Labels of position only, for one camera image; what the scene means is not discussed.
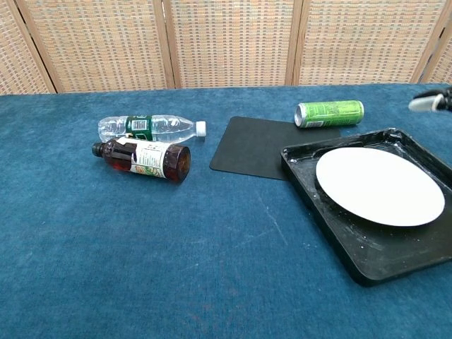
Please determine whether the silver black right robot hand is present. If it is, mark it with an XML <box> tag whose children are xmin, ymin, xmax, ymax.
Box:
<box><xmin>408</xmin><ymin>85</ymin><xmax>452</xmax><ymax>113</ymax></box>

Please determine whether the white round plate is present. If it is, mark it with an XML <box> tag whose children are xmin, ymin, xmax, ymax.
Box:
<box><xmin>315</xmin><ymin>147</ymin><xmax>446</xmax><ymax>227</ymax></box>

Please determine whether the black plastic tray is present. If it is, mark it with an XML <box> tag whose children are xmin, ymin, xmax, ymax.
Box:
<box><xmin>280</xmin><ymin>127</ymin><xmax>452</xmax><ymax>287</ymax></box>

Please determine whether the green drink can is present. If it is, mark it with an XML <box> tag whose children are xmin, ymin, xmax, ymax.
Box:
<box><xmin>294</xmin><ymin>100</ymin><xmax>365</xmax><ymax>129</ymax></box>

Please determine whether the black rectangular mat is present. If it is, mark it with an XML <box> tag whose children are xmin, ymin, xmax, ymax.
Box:
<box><xmin>209</xmin><ymin>116</ymin><xmax>342</xmax><ymax>182</ymax></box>

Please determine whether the woven folding screen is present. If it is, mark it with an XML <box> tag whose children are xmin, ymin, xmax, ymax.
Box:
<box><xmin>0</xmin><ymin>0</ymin><xmax>452</xmax><ymax>95</ymax></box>

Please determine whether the clear plastic water bottle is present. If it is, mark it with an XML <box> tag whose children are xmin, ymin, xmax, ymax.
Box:
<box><xmin>97</xmin><ymin>114</ymin><xmax>207</xmax><ymax>143</ymax></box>

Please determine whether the brown glass bottle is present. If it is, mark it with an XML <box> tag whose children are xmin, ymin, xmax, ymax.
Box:
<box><xmin>91</xmin><ymin>137</ymin><xmax>192</xmax><ymax>184</ymax></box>

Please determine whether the blue tablecloth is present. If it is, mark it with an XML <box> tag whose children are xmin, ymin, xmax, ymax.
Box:
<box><xmin>0</xmin><ymin>83</ymin><xmax>452</xmax><ymax>339</ymax></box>

